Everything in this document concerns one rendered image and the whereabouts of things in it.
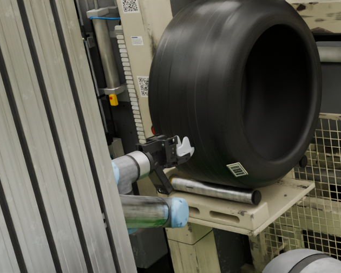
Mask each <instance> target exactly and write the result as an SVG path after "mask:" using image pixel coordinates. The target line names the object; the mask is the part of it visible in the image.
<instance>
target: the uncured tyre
mask: <svg viewBox="0 0 341 273"><path fill-rule="evenodd" d="M321 101H322V68H321V64H320V57H319V52H318V48H317V45H316V42H315V40H314V37H313V35H312V32H311V30H310V28H309V27H308V25H307V24H306V22H305V21H304V20H303V18H302V17H301V16H300V15H299V14H298V12H297V11H296V10H295V8H294V7H293V6H292V5H291V4H289V3H288V2H287V1H285V0H197V1H195V2H192V3H190V4H188V5H187V6H185V7H184V8H183V9H181V10H180V11H179V12H178V13H177V14H176V15H175V16H174V17H173V18H172V20H171V21H170V22H169V24H168V26H167V27H166V28H165V30H164V32H163V34H162V36H161V38H160V40H159V42H158V45H157V47H156V50H155V53H154V56H153V59H152V63H151V66H150V71H149V79H148V106H149V113H150V118H151V121H152V125H153V128H154V132H155V135H157V134H159V135H166V137H168V138H172V137H174V136H176V135H177V136H178V137H179V138H180V141H181V144H182V141H183V138H184V137H187V138H188V140H189V143H190V146H191V147H194V152H193V154H192V156H191V158H190V159H189V160H188V161H186V162H185V163H182V164H179V165H177V166H175V167H176V168H177V169H179V170H180V171H181V172H183V173H185V174H186V175H188V176H190V177H192V178H194V179H196V180H200V181H206V182H210V183H216V184H222V185H228V186H235V187H241V188H245V189H256V188H260V187H266V186H270V185H272V184H274V183H276V182H278V181H279V180H280V179H282V178H283V177H284V176H286V175H287V174H288V173H289V171H290V170H291V169H293V168H294V167H295V165H296V164H297V163H299V161H300V160H301V158H302V157H303V156H304V154H305V152H306V151H307V149H308V147H309V145H310V143H311V140H312V138H313V135H314V132H315V130H316V127H317V122H318V118H319V113H320V107H321ZM235 163H240V164H241V166H242V167H243V168H244V169H245V171H246V172H247V173H248V174H247V175H242V176H239V177H235V176H234V174H233V173H232V172H231V171H230V169H229V168H228V167H227V165H230V164H235Z"/></svg>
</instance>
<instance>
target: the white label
mask: <svg viewBox="0 0 341 273"><path fill-rule="evenodd" d="M227 167H228V168H229V169H230V171H231V172H232V173H233V174H234V176H235V177H239V176H244V175H247V174H248V173H247V172H246V171H245V169H244V168H243V167H242V166H241V164H240V163H239V162H238V163H235V164H230V165H227Z"/></svg>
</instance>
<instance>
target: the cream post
mask: <svg viewBox="0 0 341 273"><path fill-rule="evenodd" d="M116 1H117V6H118V9H119V14H120V19H121V24H122V29H123V34H124V39H125V42H126V47H127V52H128V57H129V62H130V67H131V70H132V75H133V80H134V85H135V90H136V94H137V99H138V102H139V108H140V113H141V118H142V123H143V128H144V131H145V136H146V138H149V137H152V136H154V135H155V134H154V133H153V131H152V128H153V125H152V121H151V118H150V113H149V106H148V97H141V94H140V89H139V84H138V80H137V76H149V71H150V66H151V63H152V59H153V56H154V53H155V50H156V47H157V45H158V42H159V40H160V38H161V36H162V34H163V32H164V30H165V28H166V27H167V26H168V24H169V22H170V21H171V20H172V18H173V14H172V8H171V3H170V0H137V2H138V6H139V11H140V12H139V13H127V14H124V13H123V9H122V4H121V0H116ZM131 36H142V40H143V45H133V43H132V38H131ZM165 230H166V235H167V240H168V245H169V250H170V255H171V258H172V263H173V268H174V273H221V272H220V266H219V260H218V254H217V249H216V245H215V240H214V234H213V228H212V227H210V226H205V225H200V224H196V223H191V222H187V223H186V225H185V226H184V227H181V228H173V229H172V228H168V227H166V228H165Z"/></svg>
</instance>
